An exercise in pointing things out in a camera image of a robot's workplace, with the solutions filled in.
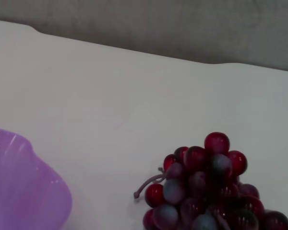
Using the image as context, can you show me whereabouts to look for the red purple grape bunch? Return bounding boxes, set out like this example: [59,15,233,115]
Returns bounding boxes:
[133,131,288,230]

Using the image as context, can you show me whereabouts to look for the purple scalloped plastic bowl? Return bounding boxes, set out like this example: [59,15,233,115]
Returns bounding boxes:
[0,127,73,230]

